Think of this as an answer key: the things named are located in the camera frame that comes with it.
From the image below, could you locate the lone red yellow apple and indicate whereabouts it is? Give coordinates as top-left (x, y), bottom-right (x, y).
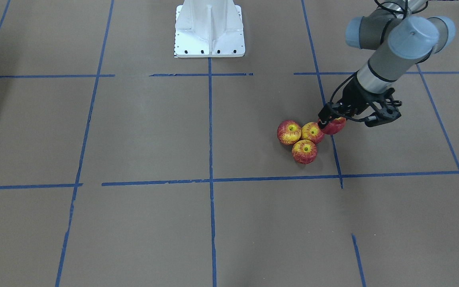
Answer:
top-left (318, 117), bottom-right (347, 136)

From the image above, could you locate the white camera stand pillar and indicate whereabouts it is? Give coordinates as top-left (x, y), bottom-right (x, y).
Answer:
top-left (174, 0), bottom-right (246, 58)

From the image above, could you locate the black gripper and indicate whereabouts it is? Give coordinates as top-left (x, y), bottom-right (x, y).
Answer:
top-left (318, 76), bottom-right (377, 129)

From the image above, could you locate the back red yellow apple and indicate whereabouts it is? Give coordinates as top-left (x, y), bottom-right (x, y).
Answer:
top-left (301, 122), bottom-right (326, 145)

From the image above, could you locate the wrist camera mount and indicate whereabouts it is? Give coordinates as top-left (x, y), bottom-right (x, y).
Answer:
top-left (364, 88), bottom-right (402, 128)

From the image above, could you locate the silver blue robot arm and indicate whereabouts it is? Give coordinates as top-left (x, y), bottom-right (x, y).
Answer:
top-left (318, 0), bottom-right (457, 132)

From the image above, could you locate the front red yellow apple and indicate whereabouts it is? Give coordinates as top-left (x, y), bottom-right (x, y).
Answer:
top-left (291, 140), bottom-right (318, 165)

